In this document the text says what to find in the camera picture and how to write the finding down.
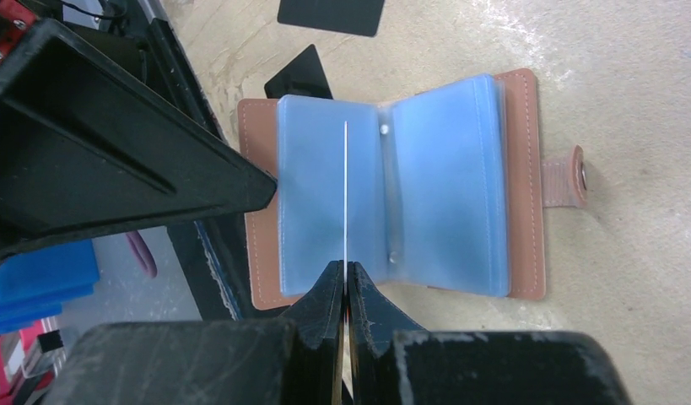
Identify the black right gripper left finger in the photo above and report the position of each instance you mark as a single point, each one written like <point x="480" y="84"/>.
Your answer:
<point x="294" y="358"/>

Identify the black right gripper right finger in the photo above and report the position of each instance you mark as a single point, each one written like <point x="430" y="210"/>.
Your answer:
<point x="397" y="361"/>

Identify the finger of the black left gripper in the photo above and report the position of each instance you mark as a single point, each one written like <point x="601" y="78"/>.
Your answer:
<point x="87" y="150"/>

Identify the pink leather card holder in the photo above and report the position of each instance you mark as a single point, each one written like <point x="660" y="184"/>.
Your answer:
<point x="446" y="189"/>

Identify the single black card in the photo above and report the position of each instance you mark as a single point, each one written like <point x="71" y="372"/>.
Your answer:
<point x="304" y="75"/>
<point x="354" y="17"/>

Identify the black VIP card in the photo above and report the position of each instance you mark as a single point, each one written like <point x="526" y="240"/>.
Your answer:
<point x="345" y="195"/>

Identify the blue plastic bin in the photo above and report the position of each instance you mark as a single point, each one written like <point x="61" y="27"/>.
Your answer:
<point x="35" y="285"/>

